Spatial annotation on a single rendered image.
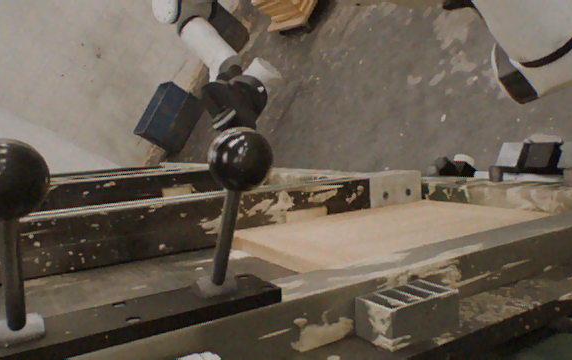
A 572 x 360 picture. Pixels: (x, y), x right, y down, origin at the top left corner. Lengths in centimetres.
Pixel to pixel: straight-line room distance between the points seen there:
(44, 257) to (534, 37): 58
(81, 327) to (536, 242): 42
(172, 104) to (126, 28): 134
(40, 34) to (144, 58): 109
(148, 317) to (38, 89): 566
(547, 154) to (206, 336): 82
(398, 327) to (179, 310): 15
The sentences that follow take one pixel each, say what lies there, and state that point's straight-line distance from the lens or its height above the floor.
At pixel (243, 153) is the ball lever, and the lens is 27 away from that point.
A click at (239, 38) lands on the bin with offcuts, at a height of 7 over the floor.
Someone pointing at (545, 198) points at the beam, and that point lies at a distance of 82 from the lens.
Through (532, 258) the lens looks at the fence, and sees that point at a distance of 56.
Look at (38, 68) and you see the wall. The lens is 594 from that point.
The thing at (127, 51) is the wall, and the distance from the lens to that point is 607.
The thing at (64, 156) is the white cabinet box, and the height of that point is 97.
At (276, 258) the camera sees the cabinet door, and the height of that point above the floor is 123.
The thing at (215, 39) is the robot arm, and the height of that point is 128.
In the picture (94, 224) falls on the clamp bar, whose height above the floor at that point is 140.
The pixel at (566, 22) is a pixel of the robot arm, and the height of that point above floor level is 121.
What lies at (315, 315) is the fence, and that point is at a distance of 37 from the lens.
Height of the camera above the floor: 155
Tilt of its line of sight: 29 degrees down
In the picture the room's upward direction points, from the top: 58 degrees counter-clockwise
